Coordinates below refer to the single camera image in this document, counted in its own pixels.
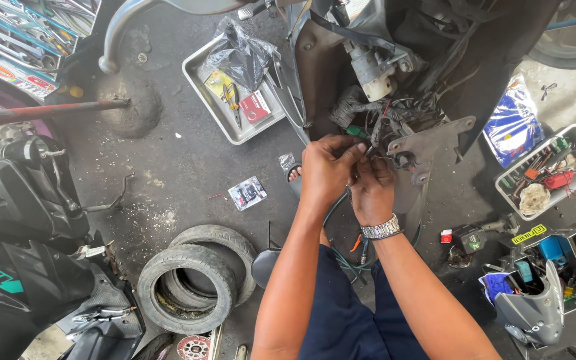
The steel tray with parts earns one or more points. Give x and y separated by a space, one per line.
550 172

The grey ignition switch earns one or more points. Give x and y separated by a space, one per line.
375 70

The brake disc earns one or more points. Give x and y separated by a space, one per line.
193 348

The black motorcycle with teal print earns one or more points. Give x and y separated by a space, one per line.
28 240

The person's left fingers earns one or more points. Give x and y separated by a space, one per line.
350 149

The yellow packet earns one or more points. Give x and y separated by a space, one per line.
216 81

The worn black tyre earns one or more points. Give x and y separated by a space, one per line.
188 305
228 240

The person's sandalled foot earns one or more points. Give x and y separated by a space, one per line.
295 180

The clear blister packet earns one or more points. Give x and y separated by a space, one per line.
247 193

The grey metal bracket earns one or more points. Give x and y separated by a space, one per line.
430 137

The black plastic bag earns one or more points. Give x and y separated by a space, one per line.
240 55

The person's navy trousers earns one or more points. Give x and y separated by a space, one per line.
348 315

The metal toolbox with sticker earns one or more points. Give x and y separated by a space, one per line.
568 260

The small red box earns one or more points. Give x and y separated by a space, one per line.
446 236

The black round mirror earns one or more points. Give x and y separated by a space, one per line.
264 265

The blue cloth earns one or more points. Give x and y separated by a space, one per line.
495 286

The grey scooter fairing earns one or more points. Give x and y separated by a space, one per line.
535 310

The stripped black scooter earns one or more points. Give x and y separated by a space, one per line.
418 60

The person's right fingers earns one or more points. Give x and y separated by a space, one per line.
370 169

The red parts packet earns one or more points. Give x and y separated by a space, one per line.
254 106

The person's right hand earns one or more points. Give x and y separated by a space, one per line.
374 197

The silver metal wristwatch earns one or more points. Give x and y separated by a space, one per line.
381 228

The rusty red metal bar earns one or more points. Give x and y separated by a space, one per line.
43 112

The small clear plastic bag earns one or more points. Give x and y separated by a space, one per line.
286 161

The person's left hand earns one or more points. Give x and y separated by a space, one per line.
325 170

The chrome curved pipe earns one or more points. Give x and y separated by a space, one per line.
118 35

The black scooter wheel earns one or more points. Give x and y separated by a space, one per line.
573 45

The blue printed plastic bag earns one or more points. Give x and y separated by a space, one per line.
513 122

